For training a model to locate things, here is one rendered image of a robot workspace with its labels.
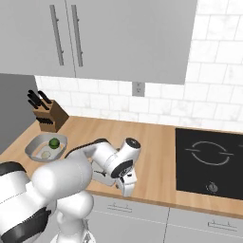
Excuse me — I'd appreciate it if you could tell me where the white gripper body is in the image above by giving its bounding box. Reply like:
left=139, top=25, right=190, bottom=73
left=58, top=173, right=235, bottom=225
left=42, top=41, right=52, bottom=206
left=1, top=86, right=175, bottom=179
left=117, top=170, right=140, bottom=198

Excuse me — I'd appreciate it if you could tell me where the green avocado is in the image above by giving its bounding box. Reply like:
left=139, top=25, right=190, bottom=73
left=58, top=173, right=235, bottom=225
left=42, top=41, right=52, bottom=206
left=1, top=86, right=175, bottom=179
left=47, top=138, right=62, bottom=150

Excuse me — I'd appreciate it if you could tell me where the grey vegetable container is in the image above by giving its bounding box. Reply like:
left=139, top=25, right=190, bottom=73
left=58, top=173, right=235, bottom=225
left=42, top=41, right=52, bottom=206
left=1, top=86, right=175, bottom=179
left=24, top=133, right=70, bottom=163

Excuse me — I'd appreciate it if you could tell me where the grey drawer front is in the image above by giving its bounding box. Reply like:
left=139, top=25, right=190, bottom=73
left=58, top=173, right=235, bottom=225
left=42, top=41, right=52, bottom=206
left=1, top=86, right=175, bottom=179
left=165, top=206, right=243, bottom=243
left=90, top=194, right=172, bottom=224

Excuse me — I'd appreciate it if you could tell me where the grey lower cupboard door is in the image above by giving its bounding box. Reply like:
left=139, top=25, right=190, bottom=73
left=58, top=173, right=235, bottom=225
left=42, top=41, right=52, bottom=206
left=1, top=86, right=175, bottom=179
left=84, top=210, right=169, bottom=243

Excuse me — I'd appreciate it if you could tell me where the black hob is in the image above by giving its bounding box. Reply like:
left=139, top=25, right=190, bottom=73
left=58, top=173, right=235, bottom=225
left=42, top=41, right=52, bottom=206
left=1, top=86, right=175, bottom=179
left=175, top=126, right=243, bottom=201

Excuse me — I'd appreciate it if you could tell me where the grey hob knob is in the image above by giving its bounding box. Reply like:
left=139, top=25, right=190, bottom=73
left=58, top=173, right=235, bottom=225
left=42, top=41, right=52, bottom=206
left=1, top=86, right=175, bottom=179
left=205, top=181, right=219, bottom=195

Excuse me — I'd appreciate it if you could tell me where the wooden knife block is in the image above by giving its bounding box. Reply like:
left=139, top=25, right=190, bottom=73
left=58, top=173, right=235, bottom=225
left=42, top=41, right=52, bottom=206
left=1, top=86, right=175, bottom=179
left=27, top=89, right=70, bottom=134

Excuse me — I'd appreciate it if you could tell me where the grey fridge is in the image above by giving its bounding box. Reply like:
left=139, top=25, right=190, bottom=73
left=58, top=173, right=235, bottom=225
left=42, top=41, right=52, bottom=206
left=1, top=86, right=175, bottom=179
left=0, top=72, right=43, bottom=155

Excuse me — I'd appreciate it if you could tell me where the wide grey cupboard door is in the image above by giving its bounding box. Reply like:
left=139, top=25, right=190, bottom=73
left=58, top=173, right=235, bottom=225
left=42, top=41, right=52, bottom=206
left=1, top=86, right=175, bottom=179
left=65, top=0, right=199, bottom=86

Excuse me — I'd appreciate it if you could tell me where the grey drawer handle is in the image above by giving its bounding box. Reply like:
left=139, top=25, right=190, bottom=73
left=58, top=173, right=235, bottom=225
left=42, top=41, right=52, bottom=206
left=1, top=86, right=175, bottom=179
left=106, top=203, right=134, bottom=214
left=207, top=219, right=238, bottom=233

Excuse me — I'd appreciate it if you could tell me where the grey wall outlet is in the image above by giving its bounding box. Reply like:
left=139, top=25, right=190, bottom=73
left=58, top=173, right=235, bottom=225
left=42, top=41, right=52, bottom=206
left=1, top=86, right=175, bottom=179
left=131, top=81, right=147, bottom=98

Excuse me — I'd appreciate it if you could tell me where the grey cupboard handle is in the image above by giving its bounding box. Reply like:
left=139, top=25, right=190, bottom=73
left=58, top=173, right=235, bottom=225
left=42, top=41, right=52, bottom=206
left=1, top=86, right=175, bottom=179
left=48, top=4, right=65, bottom=66
left=70, top=4, right=84, bottom=67

